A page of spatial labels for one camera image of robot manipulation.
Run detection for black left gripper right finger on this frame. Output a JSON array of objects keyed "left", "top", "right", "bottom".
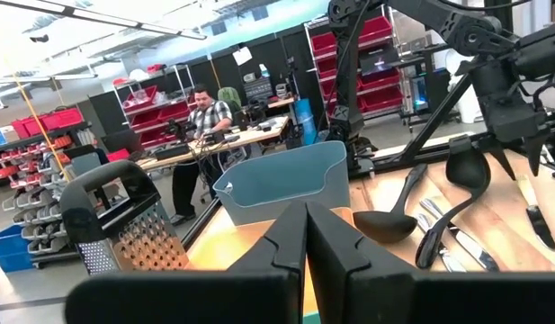
[{"left": 307, "top": 201, "right": 555, "bottom": 324}]

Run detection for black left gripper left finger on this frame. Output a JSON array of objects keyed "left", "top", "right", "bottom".
[{"left": 64, "top": 201, "right": 308, "bottom": 324}]

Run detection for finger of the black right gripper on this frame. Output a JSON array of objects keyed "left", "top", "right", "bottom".
[
  {"left": 523, "top": 128, "right": 552, "bottom": 177},
  {"left": 477, "top": 134, "right": 516, "bottom": 181}
]

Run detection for black plastic ladle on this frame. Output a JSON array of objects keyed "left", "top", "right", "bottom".
[{"left": 415, "top": 134, "right": 492, "bottom": 270}]

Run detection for black plastic serving spoon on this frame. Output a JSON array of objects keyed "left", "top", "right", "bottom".
[{"left": 352, "top": 162, "right": 429, "bottom": 245}]

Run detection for white trash bin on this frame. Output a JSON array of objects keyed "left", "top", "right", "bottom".
[{"left": 445, "top": 49, "right": 483, "bottom": 125}]

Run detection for blue-grey plastic bin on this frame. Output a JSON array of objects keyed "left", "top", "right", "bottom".
[{"left": 212, "top": 139, "right": 352, "bottom": 226}]

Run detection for long wooden desk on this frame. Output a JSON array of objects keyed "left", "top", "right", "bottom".
[{"left": 137, "top": 115, "right": 291, "bottom": 172}]

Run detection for blue barrel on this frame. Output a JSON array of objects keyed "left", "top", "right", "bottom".
[{"left": 293, "top": 97, "right": 318, "bottom": 146}]

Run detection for person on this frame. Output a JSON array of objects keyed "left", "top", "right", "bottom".
[{"left": 171, "top": 84, "right": 233, "bottom": 226}]

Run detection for green backpack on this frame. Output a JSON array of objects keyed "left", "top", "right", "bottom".
[{"left": 217, "top": 86, "right": 242, "bottom": 113}]

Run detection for white paper sheet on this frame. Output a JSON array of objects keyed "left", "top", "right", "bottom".
[{"left": 232, "top": 46, "right": 254, "bottom": 67}]

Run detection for shelf of small parts bins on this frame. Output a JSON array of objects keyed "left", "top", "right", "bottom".
[{"left": 0, "top": 121, "right": 94, "bottom": 266}]

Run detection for blue plastic tote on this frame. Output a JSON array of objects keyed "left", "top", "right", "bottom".
[{"left": 0, "top": 224, "right": 35, "bottom": 274}]

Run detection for red storage crate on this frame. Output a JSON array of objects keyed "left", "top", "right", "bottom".
[
  {"left": 40, "top": 106, "right": 85, "bottom": 131},
  {"left": 11, "top": 114, "right": 47, "bottom": 139}
]

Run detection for black overhead light bar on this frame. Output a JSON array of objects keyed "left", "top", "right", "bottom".
[{"left": 0, "top": 0, "right": 209, "bottom": 41}]

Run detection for black aluminium rig frame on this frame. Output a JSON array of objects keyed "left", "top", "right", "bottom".
[{"left": 181, "top": 71, "right": 555, "bottom": 248}]

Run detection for metal box grater black handle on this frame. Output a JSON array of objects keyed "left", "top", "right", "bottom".
[{"left": 59, "top": 159, "right": 191, "bottom": 275}]

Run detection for wire rack with red bins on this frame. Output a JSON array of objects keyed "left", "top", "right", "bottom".
[
  {"left": 303, "top": 15, "right": 404, "bottom": 121},
  {"left": 112, "top": 65, "right": 197, "bottom": 149}
]

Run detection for yellow hanging rope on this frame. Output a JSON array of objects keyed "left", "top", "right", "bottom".
[{"left": 11, "top": 71, "right": 71, "bottom": 181}]

